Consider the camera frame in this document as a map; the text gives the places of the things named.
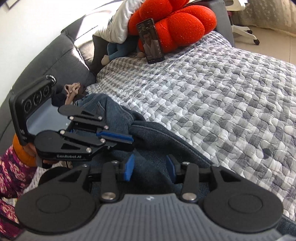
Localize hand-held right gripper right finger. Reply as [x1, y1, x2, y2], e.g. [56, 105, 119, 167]
[165, 155, 234, 202]

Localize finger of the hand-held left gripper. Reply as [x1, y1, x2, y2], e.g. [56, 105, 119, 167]
[60, 130, 135, 155]
[58, 105, 134, 141]

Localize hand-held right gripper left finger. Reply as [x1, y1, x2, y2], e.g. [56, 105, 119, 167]
[55, 154, 136, 203]

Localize dark blue jeans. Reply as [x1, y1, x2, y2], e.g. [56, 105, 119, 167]
[69, 93, 216, 197]

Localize person's floral clothing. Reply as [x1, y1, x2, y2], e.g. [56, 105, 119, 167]
[0, 146, 40, 237]

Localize grey checkered quilt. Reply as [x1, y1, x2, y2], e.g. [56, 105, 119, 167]
[88, 31, 296, 220]

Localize dark grey cushion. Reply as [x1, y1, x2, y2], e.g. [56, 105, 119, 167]
[90, 35, 111, 75]

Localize blue plush toy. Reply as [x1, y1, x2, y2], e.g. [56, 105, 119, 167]
[102, 37, 148, 67]

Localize black smartphone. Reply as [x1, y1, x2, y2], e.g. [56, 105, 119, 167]
[136, 18, 165, 65]

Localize white printed pillow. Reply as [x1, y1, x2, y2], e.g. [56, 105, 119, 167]
[92, 0, 145, 44]

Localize orange pumpkin cushion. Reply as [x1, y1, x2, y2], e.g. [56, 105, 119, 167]
[128, 0, 216, 54]

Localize white office chair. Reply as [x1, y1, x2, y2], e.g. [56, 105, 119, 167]
[225, 0, 259, 45]

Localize grey star curtain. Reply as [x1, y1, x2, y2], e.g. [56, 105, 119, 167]
[245, 0, 296, 26]

